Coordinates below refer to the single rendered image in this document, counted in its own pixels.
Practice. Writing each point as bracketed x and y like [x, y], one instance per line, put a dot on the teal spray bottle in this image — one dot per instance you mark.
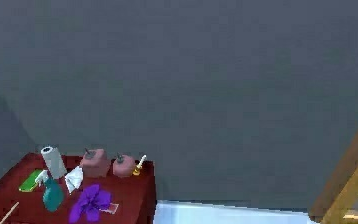
[53, 195]

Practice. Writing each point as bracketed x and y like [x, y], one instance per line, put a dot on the grey paper towel roll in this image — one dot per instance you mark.
[54, 162]

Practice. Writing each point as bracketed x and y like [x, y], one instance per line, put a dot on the small pink card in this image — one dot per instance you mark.
[111, 208]

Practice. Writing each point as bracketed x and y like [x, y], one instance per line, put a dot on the green flat book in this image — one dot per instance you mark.
[30, 181]

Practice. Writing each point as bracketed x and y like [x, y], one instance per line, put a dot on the round pink soap bottle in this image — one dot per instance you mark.
[123, 166]

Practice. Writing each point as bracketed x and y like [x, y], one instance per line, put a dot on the purple cloth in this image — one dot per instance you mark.
[91, 202]

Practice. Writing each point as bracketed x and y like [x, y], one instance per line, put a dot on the dark red table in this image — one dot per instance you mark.
[133, 196]

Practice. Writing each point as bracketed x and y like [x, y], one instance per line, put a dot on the tan wooden stick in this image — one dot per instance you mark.
[9, 212]

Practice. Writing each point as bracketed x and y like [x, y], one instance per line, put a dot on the white crumpled tissue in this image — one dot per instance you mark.
[74, 179]

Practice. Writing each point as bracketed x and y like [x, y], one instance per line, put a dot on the light wooden shelf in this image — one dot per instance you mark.
[345, 186]

